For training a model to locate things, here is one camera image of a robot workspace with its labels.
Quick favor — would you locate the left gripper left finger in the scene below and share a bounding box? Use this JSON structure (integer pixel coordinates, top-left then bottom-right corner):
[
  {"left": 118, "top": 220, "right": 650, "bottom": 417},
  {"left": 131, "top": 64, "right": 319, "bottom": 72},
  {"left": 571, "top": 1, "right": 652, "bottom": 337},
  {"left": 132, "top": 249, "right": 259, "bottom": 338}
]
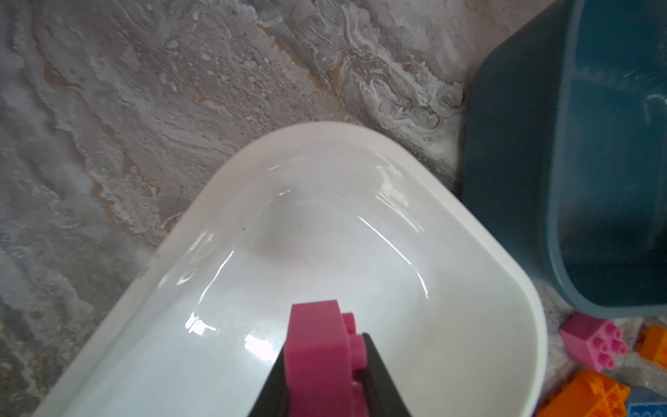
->
[{"left": 248, "top": 349, "right": 289, "bottom": 417}]

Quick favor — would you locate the blue lego brick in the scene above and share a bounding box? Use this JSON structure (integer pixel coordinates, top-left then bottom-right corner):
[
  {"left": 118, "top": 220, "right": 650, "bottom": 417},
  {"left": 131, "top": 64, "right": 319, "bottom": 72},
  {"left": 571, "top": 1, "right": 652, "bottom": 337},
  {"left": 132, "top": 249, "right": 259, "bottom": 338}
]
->
[{"left": 625, "top": 386, "right": 667, "bottom": 417}]

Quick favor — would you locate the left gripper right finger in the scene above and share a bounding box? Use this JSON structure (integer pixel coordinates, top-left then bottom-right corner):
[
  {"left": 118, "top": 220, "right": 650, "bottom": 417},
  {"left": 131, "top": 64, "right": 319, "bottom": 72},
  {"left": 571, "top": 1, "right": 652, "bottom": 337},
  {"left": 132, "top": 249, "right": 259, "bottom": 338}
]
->
[{"left": 360, "top": 333, "right": 411, "bottom": 417}]

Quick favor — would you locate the pink lego cube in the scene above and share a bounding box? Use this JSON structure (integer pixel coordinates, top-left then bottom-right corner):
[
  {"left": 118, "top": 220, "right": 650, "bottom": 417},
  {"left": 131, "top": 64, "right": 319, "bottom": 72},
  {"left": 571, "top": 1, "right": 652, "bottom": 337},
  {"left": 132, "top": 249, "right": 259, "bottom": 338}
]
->
[{"left": 559, "top": 313, "right": 629, "bottom": 373}]

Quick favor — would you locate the pink lego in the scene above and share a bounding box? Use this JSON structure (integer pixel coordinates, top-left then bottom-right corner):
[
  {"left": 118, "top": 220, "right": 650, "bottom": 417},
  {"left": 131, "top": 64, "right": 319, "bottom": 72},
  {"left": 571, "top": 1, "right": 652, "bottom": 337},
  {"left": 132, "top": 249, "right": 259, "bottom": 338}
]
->
[{"left": 283, "top": 300, "right": 368, "bottom": 417}]

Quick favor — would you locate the teal plastic bin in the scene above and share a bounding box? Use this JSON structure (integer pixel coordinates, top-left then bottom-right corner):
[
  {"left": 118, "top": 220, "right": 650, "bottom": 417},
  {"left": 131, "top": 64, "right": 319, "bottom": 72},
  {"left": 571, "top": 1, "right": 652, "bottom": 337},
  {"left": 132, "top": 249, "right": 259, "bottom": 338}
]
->
[{"left": 462, "top": 1, "right": 666, "bottom": 318}]

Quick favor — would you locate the white bin left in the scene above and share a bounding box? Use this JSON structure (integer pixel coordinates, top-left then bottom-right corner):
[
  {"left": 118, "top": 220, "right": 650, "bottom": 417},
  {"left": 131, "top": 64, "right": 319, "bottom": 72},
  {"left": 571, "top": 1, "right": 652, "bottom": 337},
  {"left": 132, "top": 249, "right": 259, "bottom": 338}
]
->
[{"left": 37, "top": 122, "right": 547, "bottom": 416}]

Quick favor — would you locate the long orange lego stack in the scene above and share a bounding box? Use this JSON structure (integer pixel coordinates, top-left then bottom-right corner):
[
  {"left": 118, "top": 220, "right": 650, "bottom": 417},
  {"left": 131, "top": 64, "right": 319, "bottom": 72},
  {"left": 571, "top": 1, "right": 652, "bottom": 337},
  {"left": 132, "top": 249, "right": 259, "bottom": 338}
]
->
[{"left": 535, "top": 370, "right": 631, "bottom": 417}]

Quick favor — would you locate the orange lego brick top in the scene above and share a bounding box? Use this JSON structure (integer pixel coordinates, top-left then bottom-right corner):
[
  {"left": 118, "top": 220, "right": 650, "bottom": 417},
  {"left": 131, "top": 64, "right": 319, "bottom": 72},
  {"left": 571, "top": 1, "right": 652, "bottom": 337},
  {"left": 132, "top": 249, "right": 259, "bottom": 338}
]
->
[{"left": 635, "top": 325, "right": 667, "bottom": 370}]

